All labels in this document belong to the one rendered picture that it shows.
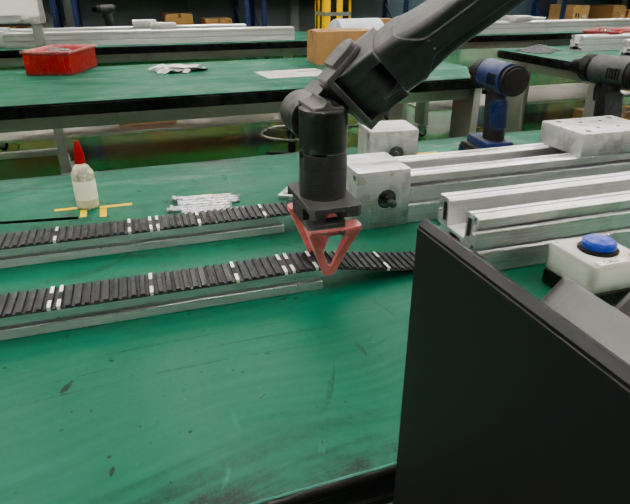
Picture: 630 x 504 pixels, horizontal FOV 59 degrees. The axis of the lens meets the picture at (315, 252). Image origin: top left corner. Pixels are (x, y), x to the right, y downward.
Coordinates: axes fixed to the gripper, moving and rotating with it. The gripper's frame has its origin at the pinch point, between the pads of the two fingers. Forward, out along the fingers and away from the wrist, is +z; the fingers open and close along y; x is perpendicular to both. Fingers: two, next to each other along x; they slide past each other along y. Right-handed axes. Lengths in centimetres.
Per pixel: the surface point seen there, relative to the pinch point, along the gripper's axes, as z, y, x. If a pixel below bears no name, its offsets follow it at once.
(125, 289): -0.3, -0.8, 24.4
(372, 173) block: -6.1, 14.0, -12.8
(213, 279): -0.3, -1.5, 14.3
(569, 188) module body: -4.7, 2.3, -39.7
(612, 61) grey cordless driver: -18, 34, -74
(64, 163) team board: 63, 284, 64
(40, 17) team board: -16, 281, 61
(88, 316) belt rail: 2.2, -1.3, 28.8
